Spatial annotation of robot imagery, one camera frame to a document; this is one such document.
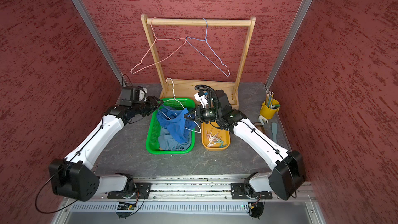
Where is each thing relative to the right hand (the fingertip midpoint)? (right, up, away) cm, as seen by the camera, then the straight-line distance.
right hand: (184, 120), depth 69 cm
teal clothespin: (+19, -18, +19) cm, 33 cm away
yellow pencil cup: (+52, +5, +29) cm, 59 cm away
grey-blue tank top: (-12, -14, +14) cm, 23 cm away
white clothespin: (+12, -17, +20) cm, 29 cm away
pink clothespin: (+16, -14, +21) cm, 30 cm away
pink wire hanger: (-18, +37, +29) cm, 50 cm away
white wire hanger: (-1, +6, +2) cm, 7 cm away
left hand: (-14, +6, +12) cm, 20 cm away
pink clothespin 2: (+18, -14, +23) cm, 32 cm away
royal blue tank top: (-7, -1, +9) cm, 11 cm away
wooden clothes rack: (-9, +18, +55) cm, 58 cm away
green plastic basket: (-20, -16, +15) cm, 30 cm away
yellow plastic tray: (+15, -14, +23) cm, 30 cm away
